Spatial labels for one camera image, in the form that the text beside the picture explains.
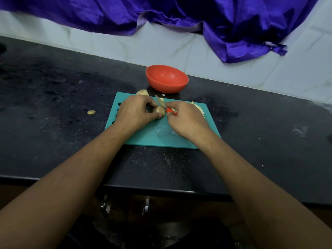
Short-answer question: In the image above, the person's right hand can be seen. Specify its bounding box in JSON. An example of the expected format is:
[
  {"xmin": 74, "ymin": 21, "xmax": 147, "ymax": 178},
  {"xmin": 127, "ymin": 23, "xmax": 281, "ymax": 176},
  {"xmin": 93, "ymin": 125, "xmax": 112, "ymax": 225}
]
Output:
[{"xmin": 165, "ymin": 101, "xmax": 211, "ymax": 141}]

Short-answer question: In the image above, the person's left hand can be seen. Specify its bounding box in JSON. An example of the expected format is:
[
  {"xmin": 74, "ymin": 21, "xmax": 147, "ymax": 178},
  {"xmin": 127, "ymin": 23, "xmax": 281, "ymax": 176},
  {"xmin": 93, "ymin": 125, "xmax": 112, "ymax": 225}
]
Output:
[{"xmin": 114, "ymin": 95, "xmax": 164, "ymax": 133}]

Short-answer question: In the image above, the potato piece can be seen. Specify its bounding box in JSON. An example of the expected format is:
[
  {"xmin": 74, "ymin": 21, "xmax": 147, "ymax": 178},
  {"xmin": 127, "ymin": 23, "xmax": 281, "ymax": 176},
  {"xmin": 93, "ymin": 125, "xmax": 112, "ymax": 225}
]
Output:
[{"xmin": 152, "ymin": 105, "xmax": 166, "ymax": 118}]

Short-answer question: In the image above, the red-handled knife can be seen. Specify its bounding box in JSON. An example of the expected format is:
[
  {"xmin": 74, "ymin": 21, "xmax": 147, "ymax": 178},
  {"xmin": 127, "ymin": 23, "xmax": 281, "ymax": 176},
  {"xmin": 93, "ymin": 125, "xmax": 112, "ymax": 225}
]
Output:
[{"xmin": 155, "ymin": 95, "xmax": 178, "ymax": 116}]

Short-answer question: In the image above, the person's left forearm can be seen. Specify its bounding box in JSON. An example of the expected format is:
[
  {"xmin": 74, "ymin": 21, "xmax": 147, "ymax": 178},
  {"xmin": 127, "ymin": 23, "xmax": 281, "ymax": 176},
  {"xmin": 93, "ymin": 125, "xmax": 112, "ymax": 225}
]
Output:
[{"xmin": 0, "ymin": 123, "xmax": 131, "ymax": 249}]

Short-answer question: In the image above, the person's right forearm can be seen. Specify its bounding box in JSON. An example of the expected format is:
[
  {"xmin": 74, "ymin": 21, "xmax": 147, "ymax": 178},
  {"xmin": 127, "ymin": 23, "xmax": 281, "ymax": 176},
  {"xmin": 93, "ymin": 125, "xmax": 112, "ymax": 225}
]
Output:
[{"xmin": 193, "ymin": 131, "xmax": 332, "ymax": 249}]

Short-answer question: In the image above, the teal cutting board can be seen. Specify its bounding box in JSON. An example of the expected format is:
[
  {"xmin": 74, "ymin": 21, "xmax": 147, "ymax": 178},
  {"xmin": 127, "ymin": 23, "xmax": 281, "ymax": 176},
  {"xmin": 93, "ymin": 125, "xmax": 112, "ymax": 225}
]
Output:
[{"xmin": 104, "ymin": 92, "xmax": 222, "ymax": 149}]

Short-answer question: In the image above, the pile of potato slices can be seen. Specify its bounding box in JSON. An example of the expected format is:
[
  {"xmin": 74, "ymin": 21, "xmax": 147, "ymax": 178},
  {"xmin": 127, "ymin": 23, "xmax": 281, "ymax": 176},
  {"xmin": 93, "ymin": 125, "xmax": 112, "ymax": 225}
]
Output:
[{"xmin": 187, "ymin": 101, "xmax": 205, "ymax": 117}]

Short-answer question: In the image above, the red bowl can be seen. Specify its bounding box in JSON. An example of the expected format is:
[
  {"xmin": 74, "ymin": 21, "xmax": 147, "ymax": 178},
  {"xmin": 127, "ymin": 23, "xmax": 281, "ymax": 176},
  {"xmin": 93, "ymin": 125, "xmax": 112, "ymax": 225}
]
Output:
[{"xmin": 145, "ymin": 65, "xmax": 189, "ymax": 94}]

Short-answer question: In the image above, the purple cloth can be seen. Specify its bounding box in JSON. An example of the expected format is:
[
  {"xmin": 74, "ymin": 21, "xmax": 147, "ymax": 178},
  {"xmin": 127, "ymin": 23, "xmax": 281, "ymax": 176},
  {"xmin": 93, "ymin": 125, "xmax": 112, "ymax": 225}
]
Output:
[{"xmin": 0, "ymin": 0, "xmax": 321, "ymax": 64}]

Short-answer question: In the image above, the metal cabinet handle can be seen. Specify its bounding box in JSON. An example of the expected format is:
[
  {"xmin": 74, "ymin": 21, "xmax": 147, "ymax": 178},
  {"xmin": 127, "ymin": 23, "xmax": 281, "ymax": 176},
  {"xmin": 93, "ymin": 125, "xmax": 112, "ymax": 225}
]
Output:
[
  {"xmin": 142, "ymin": 196, "xmax": 151, "ymax": 217},
  {"xmin": 101, "ymin": 195, "xmax": 112, "ymax": 218}
]

